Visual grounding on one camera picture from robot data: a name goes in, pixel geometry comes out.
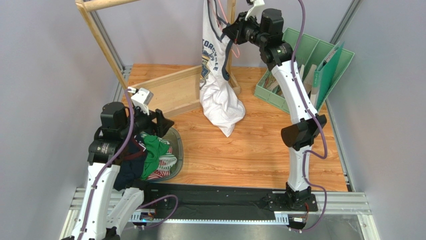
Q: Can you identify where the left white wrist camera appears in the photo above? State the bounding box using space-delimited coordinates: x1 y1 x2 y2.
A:
127 86 154 116

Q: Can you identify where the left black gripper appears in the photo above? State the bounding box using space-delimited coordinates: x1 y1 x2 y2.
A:
119 103 174 140

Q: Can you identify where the white tank top navy trim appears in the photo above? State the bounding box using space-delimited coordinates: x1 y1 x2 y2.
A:
199 0 246 138

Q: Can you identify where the pink wire hanger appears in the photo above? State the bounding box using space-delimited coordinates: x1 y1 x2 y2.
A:
201 0 235 65

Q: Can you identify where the purple cable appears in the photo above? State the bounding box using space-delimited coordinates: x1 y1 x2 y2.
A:
289 0 329 232
75 87 135 240

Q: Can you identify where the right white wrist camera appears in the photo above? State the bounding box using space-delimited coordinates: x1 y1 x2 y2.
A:
245 0 265 21

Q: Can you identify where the red green striped garment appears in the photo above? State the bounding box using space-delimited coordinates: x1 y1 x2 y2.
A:
147 146 178 180

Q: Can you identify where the green clipboard folder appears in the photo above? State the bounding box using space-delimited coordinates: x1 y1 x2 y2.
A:
311 41 345 111

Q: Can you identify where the green file organizer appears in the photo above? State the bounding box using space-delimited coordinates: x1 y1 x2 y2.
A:
254 33 355 113

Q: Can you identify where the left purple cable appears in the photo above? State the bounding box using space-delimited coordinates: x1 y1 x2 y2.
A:
75 87 135 240

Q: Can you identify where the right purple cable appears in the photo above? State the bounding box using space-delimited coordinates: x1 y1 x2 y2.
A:
289 0 329 232

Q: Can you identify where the book with colourful cover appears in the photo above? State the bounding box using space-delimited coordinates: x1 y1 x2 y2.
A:
263 72 279 92

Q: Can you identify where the clear plastic laundry basket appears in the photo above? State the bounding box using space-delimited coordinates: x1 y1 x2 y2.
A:
139 129 183 182

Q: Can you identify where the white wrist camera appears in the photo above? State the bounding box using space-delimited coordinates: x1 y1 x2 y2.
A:
127 86 154 116
245 0 265 21

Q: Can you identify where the wooden clothes rack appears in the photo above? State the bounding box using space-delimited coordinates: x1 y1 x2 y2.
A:
75 0 242 119

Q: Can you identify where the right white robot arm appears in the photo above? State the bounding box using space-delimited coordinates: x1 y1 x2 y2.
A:
222 8 327 210

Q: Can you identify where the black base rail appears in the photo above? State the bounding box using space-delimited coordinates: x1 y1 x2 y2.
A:
143 183 319 221

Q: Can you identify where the navy garment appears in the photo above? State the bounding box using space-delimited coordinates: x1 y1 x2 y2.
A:
113 134 147 191

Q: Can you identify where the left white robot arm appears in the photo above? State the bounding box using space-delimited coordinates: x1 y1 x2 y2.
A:
65 101 175 240

